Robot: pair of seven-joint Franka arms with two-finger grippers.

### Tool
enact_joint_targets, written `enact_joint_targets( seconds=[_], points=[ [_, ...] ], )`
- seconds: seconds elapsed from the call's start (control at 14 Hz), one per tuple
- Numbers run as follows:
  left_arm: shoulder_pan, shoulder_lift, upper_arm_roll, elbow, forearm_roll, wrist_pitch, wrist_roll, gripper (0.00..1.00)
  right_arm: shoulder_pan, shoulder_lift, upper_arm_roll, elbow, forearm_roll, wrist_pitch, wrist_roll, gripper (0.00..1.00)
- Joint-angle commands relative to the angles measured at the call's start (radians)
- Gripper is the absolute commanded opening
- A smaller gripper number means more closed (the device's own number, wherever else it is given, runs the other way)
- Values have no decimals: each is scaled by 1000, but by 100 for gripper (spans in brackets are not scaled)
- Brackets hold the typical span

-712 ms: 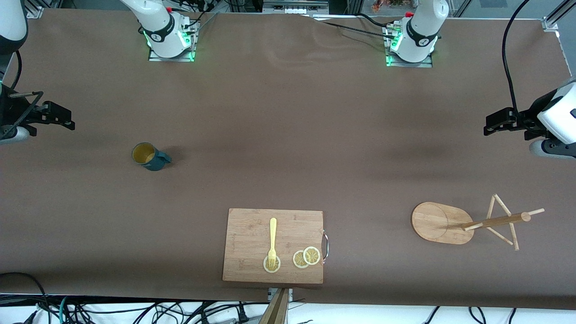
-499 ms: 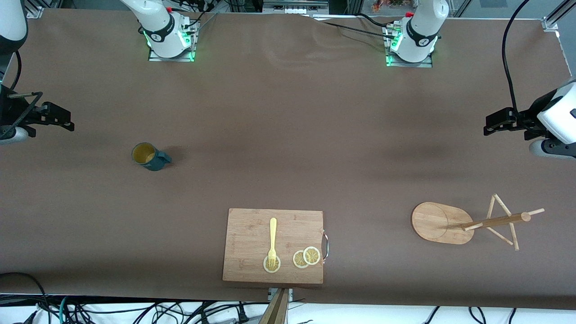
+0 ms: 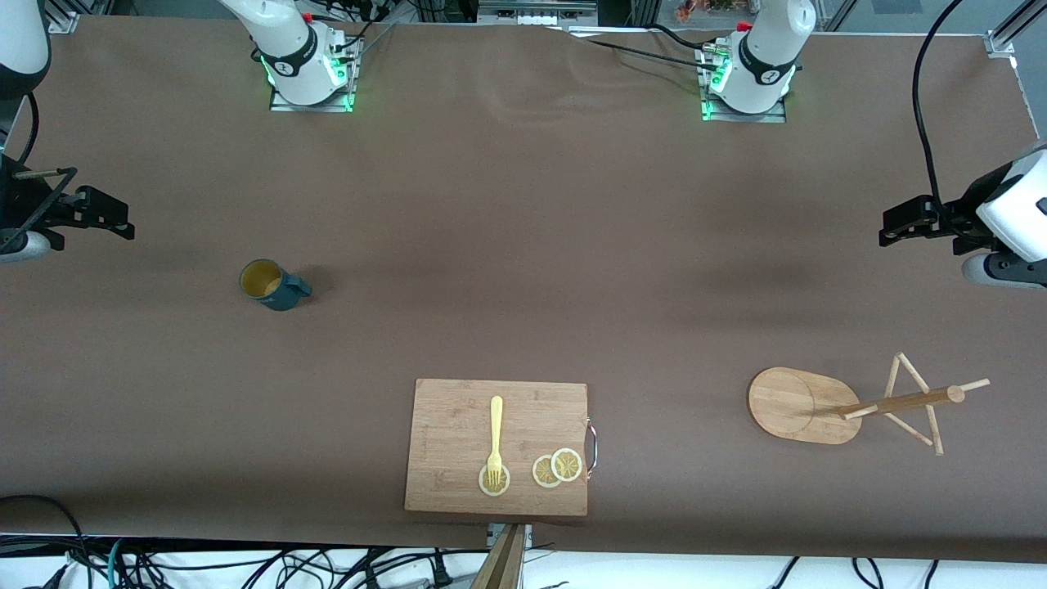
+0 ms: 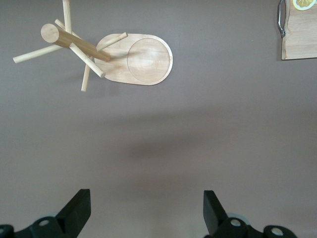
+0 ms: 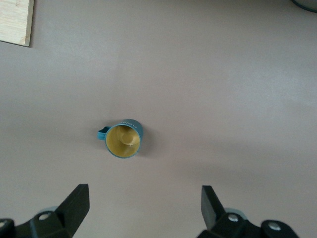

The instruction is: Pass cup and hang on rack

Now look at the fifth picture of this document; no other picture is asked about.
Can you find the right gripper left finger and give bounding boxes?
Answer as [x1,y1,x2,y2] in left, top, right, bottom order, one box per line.
[0,183,90,238]

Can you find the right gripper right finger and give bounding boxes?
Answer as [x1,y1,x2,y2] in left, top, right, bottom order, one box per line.
[197,185,299,238]

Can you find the teal mug yellow inside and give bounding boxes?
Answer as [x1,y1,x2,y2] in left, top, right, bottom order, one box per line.
[96,118,144,159]

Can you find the bamboo cutting board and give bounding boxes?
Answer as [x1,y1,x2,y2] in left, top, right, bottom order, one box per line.
[0,0,35,48]

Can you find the black looped floor cable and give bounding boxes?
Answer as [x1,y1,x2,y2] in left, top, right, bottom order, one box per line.
[289,0,317,13]

